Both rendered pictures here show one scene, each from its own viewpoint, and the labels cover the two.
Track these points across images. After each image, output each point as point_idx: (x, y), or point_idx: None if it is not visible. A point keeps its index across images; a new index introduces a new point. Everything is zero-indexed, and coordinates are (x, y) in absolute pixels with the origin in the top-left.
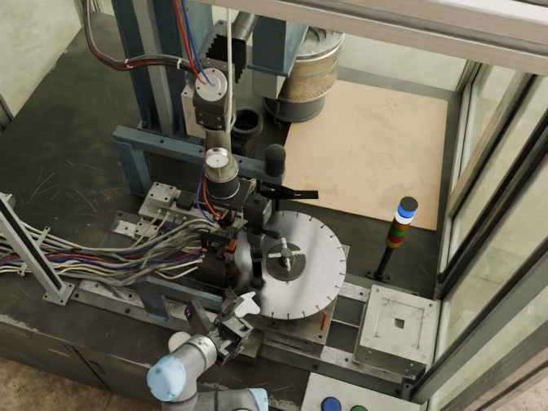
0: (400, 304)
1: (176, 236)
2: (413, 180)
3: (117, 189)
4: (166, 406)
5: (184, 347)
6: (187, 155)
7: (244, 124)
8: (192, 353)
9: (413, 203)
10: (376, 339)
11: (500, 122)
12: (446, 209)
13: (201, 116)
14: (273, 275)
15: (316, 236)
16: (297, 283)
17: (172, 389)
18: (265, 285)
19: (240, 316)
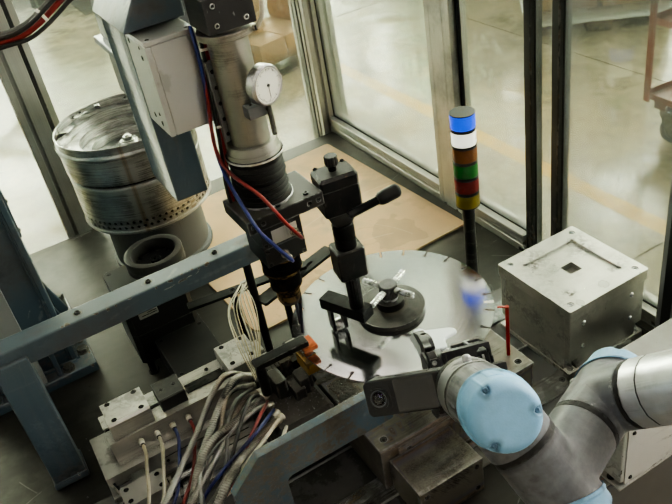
0: (547, 255)
1: (216, 417)
2: (386, 209)
3: (28, 503)
4: (538, 462)
5: (461, 371)
6: (134, 299)
7: (154, 259)
8: (482, 364)
9: (465, 108)
10: (576, 295)
11: (449, 5)
12: (450, 202)
13: (213, 10)
14: (399, 326)
15: (387, 265)
16: (434, 312)
17: (533, 395)
18: (403, 344)
19: (445, 346)
